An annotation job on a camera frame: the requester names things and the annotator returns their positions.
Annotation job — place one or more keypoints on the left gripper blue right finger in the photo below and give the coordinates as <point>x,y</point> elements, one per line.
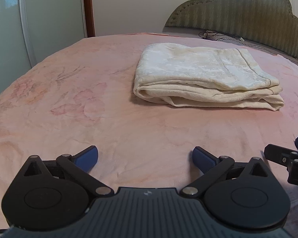
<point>206,161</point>

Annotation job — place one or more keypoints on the brown wooden door frame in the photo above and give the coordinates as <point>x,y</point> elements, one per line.
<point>89,18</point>

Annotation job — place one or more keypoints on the pink floral bed blanket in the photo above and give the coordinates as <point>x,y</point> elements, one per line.
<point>83,96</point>

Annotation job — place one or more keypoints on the cream white pants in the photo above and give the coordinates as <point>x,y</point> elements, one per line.
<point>183,76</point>

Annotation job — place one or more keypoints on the white wardrobe with sliding doors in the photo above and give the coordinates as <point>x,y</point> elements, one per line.
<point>31,30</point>

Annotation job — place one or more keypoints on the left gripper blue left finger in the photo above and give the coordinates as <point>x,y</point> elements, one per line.
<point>83,161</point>

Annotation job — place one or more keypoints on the olive green padded headboard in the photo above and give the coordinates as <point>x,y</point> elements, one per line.
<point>268,22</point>

